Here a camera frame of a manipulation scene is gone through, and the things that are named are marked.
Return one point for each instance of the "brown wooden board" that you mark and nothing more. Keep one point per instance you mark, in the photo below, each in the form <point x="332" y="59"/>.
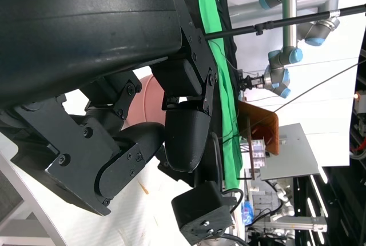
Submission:
<point x="257" y="120"/>

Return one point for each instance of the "green cloth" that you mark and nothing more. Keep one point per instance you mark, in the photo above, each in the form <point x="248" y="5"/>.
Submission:
<point x="226" y="100"/>

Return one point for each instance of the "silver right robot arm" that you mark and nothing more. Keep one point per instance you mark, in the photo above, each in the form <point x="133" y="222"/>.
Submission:
<point x="217" y="242"/>

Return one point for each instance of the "black boom pole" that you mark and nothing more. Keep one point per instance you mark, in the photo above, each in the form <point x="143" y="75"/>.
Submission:
<point x="286" y="21"/>

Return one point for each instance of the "grey panel board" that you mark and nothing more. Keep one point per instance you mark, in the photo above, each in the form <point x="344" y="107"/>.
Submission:
<point x="297" y="148"/>

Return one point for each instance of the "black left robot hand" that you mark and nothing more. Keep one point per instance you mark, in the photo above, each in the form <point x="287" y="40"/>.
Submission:
<point x="71" y="28"/>

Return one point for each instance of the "pink plastic bowl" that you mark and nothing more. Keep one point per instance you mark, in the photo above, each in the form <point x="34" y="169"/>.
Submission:
<point x="148" y="100"/>

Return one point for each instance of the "aluminium profile bar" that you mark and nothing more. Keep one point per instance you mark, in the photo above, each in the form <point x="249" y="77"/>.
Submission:
<point x="300" y="223"/>

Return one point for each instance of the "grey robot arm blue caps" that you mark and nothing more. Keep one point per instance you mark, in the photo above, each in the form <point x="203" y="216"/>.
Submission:
<point x="317" y="33"/>
<point x="289" y="23"/>

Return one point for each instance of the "blue water bottle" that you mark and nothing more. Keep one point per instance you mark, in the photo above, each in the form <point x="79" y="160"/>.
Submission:
<point x="247" y="213"/>

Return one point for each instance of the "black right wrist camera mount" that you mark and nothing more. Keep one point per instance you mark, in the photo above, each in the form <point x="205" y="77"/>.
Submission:
<point x="200" y="208"/>

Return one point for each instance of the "rack of small boxes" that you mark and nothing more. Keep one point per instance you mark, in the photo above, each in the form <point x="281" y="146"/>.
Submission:
<point x="258" y="154"/>

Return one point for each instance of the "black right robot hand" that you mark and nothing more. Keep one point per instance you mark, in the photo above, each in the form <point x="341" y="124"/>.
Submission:
<point x="183" y="177"/>

